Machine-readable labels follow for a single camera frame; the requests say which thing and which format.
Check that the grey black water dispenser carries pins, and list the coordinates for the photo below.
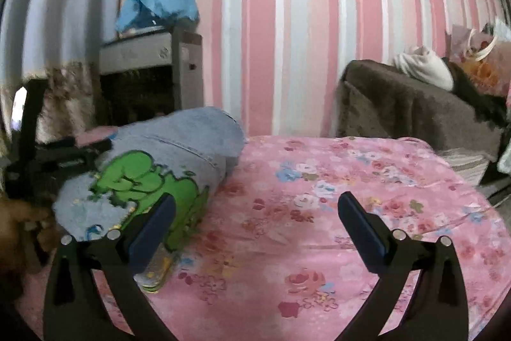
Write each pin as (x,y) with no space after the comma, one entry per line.
(151,61)

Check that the dark green cloth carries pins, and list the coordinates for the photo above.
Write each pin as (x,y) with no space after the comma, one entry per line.
(475,97)

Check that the person's left hand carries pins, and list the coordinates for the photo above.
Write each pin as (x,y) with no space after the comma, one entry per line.
(24,221)

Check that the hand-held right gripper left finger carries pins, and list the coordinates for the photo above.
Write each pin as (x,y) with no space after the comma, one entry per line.
(153,229)

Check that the white folded cloth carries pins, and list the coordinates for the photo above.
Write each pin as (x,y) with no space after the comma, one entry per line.
(423,65)

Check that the pink printed gift bag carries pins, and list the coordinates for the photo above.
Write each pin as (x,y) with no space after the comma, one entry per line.
(487,61)

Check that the pink floral bed sheet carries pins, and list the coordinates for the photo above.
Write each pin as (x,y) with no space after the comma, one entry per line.
(319,245)

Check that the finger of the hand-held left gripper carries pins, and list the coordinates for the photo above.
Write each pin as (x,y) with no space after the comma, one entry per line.
(56,143)
(80,161)

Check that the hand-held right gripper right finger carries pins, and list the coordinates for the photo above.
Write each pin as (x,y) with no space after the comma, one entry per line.
(361,225)

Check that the grey white patterned cloth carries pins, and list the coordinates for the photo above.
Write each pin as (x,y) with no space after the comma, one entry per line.
(467,165)

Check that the floral brown curtain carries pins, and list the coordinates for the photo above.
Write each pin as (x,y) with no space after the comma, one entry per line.
(68,101)

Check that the brown fuzzy blanket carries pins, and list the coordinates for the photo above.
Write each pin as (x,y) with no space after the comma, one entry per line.
(399,109)

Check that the light blue denim jacket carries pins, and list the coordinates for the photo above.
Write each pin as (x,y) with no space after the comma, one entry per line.
(179,141)

